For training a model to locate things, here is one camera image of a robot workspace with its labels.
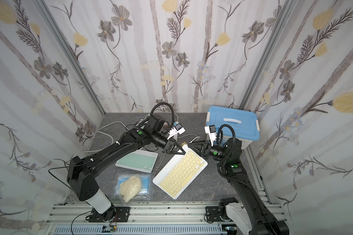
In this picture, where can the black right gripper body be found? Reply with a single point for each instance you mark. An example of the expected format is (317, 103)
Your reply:
(206, 149)

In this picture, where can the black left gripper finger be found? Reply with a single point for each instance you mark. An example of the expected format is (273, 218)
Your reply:
(176, 146)
(179, 152)

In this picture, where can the green white keyboard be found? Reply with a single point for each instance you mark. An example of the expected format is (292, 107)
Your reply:
(138, 160)

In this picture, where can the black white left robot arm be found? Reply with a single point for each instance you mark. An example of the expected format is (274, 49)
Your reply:
(82, 172)

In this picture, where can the bag of blue masks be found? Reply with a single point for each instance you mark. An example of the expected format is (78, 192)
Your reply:
(145, 193)

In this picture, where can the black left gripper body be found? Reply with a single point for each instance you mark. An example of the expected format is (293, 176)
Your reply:
(167, 145)

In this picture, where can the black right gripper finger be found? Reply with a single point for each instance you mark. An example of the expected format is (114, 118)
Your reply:
(197, 143)
(199, 149)

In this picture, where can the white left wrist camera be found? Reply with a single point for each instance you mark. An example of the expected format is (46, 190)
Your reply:
(177, 129)

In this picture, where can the cream cloth bundle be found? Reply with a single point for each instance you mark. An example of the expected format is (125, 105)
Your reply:
(130, 188)

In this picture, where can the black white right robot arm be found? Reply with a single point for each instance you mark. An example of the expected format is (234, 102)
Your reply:
(254, 218)

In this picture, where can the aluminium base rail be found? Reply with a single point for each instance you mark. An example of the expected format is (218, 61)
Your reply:
(159, 218)

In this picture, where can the blue lid storage box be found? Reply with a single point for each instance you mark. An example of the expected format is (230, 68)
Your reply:
(244, 123)

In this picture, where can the white cable yellow keyboard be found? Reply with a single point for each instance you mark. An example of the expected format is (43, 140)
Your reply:
(188, 138)

